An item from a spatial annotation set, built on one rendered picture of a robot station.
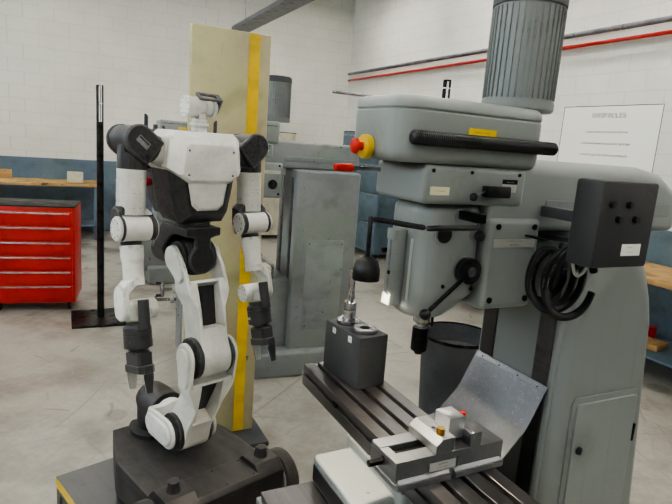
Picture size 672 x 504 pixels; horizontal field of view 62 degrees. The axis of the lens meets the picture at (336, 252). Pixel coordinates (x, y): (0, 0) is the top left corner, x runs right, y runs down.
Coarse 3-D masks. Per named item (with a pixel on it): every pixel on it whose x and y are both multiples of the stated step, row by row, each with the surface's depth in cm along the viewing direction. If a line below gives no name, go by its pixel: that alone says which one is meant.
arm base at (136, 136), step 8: (112, 128) 176; (128, 128) 167; (136, 128) 168; (144, 128) 170; (128, 136) 167; (136, 136) 169; (144, 136) 170; (152, 136) 172; (128, 144) 167; (136, 144) 169; (144, 144) 171; (152, 144) 173; (160, 144) 174; (136, 152) 169; (144, 152) 171; (152, 152) 173; (144, 160) 172
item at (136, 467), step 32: (160, 384) 225; (128, 448) 212; (160, 448) 214; (192, 448) 215; (224, 448) 217; (256, 448) 205; (128, 480) 196; (160, 480) 194; (192, 480) 192; (224, 480) 193; (256, 480) 197
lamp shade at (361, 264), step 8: (368, 256) 144; (360, 264) 143; (368, 264) 142; (376, 264) 143; (352, 272) 145; (360, 272) 142; (368, 272) 142; (376, 272) 143; (360, 280) 143; (368, 280) 142; (376, 280) 144
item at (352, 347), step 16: (336, 320) 205; (336, 336) 200; (352, 336) 191; (368, 336) 190; (384, 336) 193; (336, 352) 200; (352, 352) 192; (368, 352) 190; (384, 352) 194; (336, 368) 201; (352, 368) 192; (368, 368) 192; (384, 368) 196; (352, 384) 192; (368, 384) 193
